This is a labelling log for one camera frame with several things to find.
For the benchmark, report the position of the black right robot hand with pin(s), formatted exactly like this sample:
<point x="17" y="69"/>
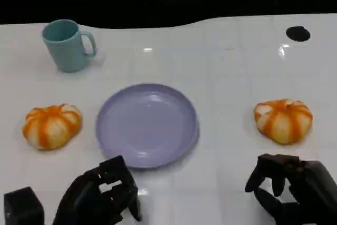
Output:
<point x="313" y="188"/>

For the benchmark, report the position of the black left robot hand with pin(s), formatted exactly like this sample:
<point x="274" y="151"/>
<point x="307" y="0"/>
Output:
<point x="87" y="196"/>

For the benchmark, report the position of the orange and white toy bread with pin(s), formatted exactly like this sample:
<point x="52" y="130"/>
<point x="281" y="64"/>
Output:
<point x="284" y="122"/>
<point x="51" y="127"/>

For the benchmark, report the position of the lilac plate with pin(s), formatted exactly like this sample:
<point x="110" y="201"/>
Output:
<point x="147" y="125"/>

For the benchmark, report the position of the pale green mug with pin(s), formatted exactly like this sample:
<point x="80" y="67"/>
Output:
<point x="65" y="53"/>

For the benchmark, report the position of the black round table grommet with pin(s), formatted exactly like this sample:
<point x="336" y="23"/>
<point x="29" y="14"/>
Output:
<point x="298" y="33"/>

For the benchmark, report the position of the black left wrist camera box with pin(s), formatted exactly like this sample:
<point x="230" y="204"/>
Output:
<point x="22" y="206"/>

